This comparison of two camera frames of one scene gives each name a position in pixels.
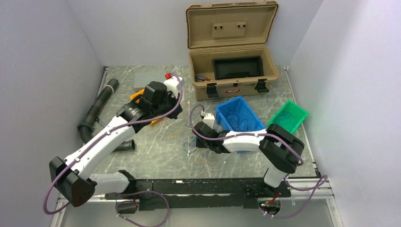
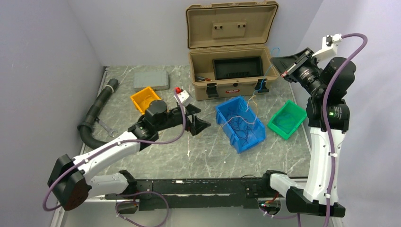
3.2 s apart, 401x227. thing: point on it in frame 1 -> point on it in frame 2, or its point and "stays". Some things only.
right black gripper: x=198 y=144 -> x=287 y=66
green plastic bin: x=289 y=116 stays
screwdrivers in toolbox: x=201 y=79 stays
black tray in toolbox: x=238 y=67 stays
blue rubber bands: x=237 y=125 -> x=240 y=105
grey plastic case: x=142 y=78 stays
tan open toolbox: x=229 y=48 stays
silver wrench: x=97 y=119 stays
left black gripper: x=174 y=100 -> x=197 y=124
